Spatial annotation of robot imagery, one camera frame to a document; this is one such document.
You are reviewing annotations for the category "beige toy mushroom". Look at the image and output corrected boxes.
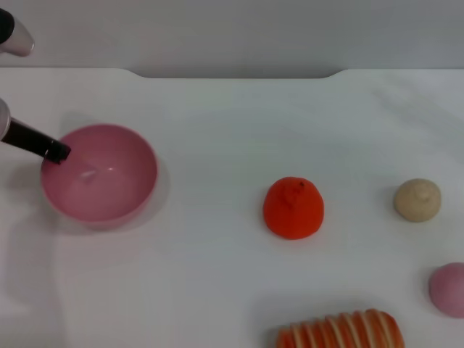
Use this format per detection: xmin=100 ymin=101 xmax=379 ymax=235
xmin=394 ymin=178 xmax=442 ymax=223

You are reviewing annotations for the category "pink plastic bowl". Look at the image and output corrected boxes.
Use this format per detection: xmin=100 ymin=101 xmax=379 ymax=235
xmin=40 ymin=124 xmax=160 ymax=230

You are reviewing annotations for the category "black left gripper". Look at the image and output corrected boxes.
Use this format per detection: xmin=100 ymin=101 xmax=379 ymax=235
xmin=1 ymin=118 xmax=72 ymax=165

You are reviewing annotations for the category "pink toy peach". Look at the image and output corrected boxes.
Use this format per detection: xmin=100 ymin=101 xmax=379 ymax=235
xmin=428 ymin=262 xmax=464 ymax=319

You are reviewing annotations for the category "red orange toy fruit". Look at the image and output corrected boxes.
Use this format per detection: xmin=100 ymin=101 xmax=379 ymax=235
xmin=263 ymin=176 xmax=325 ymax=240

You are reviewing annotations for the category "orange white striped toy bread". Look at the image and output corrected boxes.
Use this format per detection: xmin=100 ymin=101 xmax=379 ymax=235
xmin=275 ymin=307 xmax=405 ymax=348

